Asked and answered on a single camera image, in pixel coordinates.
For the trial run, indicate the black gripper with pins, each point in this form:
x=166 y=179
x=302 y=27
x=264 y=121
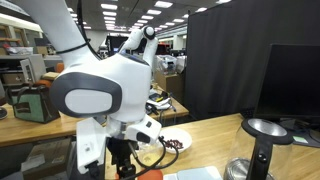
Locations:
x=120 y=151

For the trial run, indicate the small orange cup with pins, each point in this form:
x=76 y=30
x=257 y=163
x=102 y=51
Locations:
x=116 y=176

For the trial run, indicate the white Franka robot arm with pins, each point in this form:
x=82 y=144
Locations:
x=110 y=83

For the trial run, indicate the red beans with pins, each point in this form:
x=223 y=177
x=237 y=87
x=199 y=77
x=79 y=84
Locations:
x=175 y=144

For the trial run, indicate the white bowl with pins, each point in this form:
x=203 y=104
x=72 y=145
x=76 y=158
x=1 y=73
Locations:
x=178 y=135

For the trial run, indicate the light blue tray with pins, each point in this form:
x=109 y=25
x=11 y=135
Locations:
x=196 y=174

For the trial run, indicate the stack of papers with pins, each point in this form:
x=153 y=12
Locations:
x=158 y=98

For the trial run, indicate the cardboard box with label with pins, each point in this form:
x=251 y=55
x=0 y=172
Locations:
x=46 y=160

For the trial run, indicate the brown cardboard box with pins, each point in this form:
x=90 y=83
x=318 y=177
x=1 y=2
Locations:
x=170 y=83

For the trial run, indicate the wooden desk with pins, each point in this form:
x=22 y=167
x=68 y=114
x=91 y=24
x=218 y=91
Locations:
x=20 y=130

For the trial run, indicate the clear plastic container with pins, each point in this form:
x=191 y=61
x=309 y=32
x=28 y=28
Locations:
x=166 y=64

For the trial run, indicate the green and black bag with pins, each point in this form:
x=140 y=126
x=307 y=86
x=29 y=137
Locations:
x=31 y=105

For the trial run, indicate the orange sofa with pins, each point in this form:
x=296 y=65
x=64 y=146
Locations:
x=59 y=67

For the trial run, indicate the black round object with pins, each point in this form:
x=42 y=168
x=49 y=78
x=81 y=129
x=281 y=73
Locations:
x=2 y=113

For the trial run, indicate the white computer case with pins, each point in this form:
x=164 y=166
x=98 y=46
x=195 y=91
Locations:
x=31 y=68

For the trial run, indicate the black curtain partition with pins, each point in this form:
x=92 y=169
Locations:
x=226 y=50

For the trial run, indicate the ceiling light panel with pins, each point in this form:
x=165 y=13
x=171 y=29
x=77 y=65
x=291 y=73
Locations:
x=201 y=9
x=163 y=4

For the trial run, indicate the black monitor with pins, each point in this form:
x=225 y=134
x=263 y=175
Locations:
x=290 y=83

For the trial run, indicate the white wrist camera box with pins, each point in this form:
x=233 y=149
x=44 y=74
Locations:
x=90 y=146

